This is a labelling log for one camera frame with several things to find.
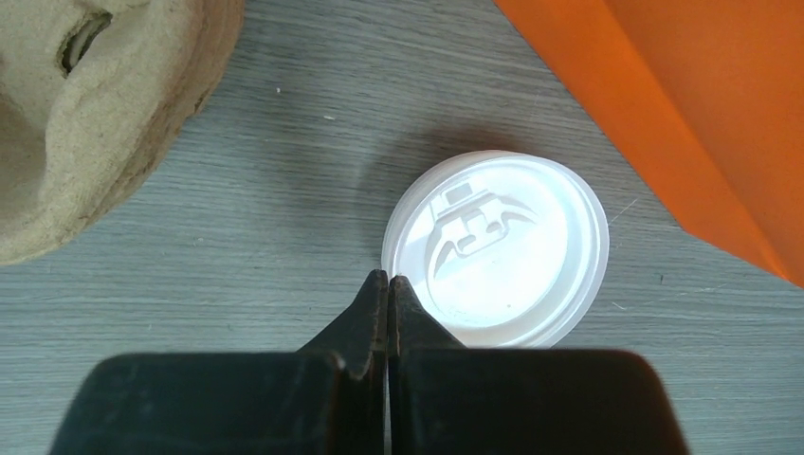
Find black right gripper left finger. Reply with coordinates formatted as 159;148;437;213
51;270;389;454

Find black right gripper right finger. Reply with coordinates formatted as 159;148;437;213
388;276;688;454

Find stack of white lids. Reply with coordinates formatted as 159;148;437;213
381;150;610;348

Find brown cardboard cup carrier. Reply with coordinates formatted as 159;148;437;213
1;1;245;264

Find orange paper bag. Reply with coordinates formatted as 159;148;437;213
499;1;803;284

